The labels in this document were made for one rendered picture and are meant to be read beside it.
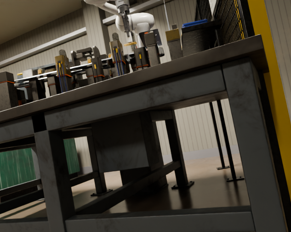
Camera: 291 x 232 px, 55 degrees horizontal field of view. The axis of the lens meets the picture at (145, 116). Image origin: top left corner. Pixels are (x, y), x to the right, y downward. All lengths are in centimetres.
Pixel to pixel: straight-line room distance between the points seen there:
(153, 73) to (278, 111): 64
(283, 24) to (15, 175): 393
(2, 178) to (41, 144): 275
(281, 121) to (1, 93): 155
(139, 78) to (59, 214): 62
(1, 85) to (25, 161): 233
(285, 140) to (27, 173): 344
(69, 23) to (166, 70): 470
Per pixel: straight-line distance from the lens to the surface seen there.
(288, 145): 133
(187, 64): 84
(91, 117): 103
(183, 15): 445
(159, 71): 87
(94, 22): 491
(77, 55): 215
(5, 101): 191
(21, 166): 411
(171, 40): 169
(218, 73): 86
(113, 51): 164
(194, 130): 419
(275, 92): 132
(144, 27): 249
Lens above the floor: 50
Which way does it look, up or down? 3 degrees up
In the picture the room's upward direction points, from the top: 11 degrees counter-clockwise
